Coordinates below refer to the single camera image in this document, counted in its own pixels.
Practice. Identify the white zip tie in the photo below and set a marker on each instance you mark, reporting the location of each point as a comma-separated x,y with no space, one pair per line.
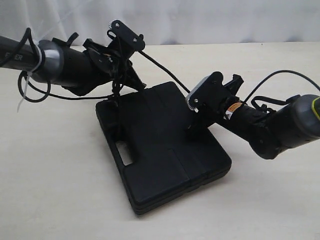
23,81

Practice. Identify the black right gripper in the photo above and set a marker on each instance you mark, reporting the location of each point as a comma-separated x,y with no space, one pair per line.
213,109

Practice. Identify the black plastic carrying case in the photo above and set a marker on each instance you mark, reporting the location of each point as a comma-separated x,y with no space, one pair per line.
156,161

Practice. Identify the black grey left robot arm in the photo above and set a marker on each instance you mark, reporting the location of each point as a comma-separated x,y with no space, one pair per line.
79,72

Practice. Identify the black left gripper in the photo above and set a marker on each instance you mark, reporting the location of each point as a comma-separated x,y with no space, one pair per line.
111,64

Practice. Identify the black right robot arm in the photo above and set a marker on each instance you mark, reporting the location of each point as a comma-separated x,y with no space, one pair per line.
270,126

